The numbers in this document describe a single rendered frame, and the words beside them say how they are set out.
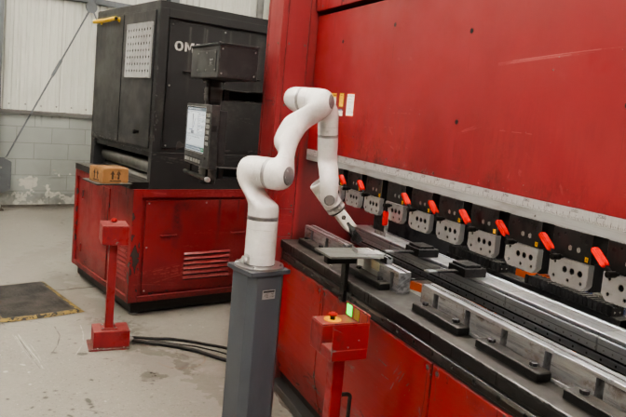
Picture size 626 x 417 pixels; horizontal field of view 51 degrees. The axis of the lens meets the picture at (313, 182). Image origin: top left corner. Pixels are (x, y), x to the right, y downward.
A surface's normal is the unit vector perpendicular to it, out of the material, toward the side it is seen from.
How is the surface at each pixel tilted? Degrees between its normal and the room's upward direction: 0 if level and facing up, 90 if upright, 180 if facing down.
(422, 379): 90
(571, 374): 90
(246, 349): 90
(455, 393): 90
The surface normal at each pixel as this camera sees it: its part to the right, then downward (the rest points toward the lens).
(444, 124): -0.92, -0.04
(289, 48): 0.39, 0.13
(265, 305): 0.60, 0.14
